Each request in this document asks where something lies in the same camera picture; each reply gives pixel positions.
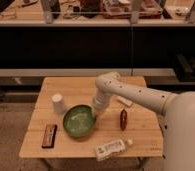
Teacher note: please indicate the white flat bar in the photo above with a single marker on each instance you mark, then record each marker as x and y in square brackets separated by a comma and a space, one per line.
[125, 101]

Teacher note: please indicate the wooden table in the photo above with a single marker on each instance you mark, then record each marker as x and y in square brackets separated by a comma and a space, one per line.
[143, 127]

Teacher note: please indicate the green ceramic bowl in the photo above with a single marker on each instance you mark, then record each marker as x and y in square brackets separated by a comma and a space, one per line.
[79, 121]

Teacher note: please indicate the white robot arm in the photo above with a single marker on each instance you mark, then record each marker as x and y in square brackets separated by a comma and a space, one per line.
[178, 110]

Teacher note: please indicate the white plastic bottle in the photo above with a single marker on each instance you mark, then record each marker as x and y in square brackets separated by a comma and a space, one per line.
[112, 148]

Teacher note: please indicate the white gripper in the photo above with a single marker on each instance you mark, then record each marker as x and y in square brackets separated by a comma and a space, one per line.
[99, 105]

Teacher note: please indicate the dark rectangular box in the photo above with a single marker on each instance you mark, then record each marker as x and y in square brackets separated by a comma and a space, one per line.
[49, 136]

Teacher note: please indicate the white paper cup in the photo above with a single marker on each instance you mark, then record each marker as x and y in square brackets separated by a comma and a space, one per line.
[58, 102]

